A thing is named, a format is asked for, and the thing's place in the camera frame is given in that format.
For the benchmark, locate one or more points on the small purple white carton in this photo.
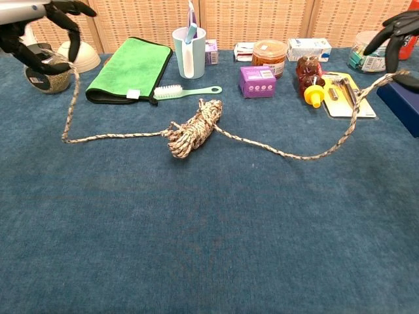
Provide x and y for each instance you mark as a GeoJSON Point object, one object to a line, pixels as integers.
{"type": "Point", "coordinates": [211, 52]}

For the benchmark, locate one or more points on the tea bottle with yellow cap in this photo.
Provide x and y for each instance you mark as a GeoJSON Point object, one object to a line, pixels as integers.
{"type": "Point", "coordinates": [31, 36]}

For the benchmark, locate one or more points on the blue carpet table cover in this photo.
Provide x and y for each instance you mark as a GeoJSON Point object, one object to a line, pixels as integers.
{"type": "Point", "coordinates": [163, 229]}

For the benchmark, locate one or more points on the bamboo folding screen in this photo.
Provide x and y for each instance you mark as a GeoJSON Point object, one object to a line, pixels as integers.
{"type": "Point", "coordinates": [255, 19]}

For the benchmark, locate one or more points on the dark blue rectangular box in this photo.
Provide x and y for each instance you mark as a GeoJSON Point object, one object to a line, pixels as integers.
{"type": "Point", "coordinates": [404, 104]}

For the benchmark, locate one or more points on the brown jar with orange lid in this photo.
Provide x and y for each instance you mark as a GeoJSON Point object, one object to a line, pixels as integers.
{"type": "Point", "coordinates": [268, 54]}

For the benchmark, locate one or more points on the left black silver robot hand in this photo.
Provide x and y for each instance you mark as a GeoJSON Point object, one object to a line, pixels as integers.
{"type": "Point", "coordinates": [16, 10]}

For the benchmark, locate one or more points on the white purple toothpaste tube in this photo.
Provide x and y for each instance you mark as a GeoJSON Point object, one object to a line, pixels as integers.
{"type": "Point", "coordinates": [191, 14]}

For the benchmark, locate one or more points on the razor in yellow blister pack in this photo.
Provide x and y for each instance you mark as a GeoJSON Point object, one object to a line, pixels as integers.
{"type": "Point", "coordinates": [337, 104]}

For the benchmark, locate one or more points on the glass jar with black lid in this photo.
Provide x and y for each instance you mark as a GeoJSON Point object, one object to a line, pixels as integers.
{"type": "Point", "coordinates": [52, 83]}

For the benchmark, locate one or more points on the honey bottle with yellow nozzle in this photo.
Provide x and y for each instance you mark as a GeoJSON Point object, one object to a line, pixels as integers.
{"type": "Point", "coordinates": [309, 75]}

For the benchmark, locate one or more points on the green microfibre towel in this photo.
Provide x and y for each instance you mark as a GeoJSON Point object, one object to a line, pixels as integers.
{"type": "Point", "coordinates": [131, 68]}

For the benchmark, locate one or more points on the white blue carton box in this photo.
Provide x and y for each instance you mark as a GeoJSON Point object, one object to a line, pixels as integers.
{"type": "Point", "coordinates": [307, 49]}

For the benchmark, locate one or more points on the clear tub of binder clips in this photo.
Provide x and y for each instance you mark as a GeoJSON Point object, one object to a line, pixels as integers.
{"type": "Point", "coordinates": [358, 57]}

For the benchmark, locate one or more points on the purple cardboard box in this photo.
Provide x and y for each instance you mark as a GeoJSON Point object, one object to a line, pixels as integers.
{"type": "Point", "coordinates": [257, 81]}

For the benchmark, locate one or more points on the mint green scrubbing brush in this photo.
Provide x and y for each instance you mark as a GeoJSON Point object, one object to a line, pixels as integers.
{"type": "Point", "coordinates": [170, 92]}

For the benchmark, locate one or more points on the light blue plastic cup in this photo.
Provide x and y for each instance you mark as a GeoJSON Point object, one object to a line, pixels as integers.
{"type": "Point", "coordinates": [196, 55]}

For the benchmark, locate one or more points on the white tissue packet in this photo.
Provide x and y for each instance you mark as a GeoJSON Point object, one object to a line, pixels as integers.
{"type": "Point", "coordinates": [243, 52]}

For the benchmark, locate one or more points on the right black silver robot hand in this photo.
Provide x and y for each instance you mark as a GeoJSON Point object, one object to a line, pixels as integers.
{"type": "Point", "coordinates": [401, 23]}

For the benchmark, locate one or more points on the blue toothbrush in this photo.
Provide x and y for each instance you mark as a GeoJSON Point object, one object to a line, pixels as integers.
{"type": "Point", "coordinates": [191, 32]}

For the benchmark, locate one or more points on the cream upturned bowl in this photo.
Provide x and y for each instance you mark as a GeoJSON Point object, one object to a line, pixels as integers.
{"type": "Point", "coordinates": [88, 59]}

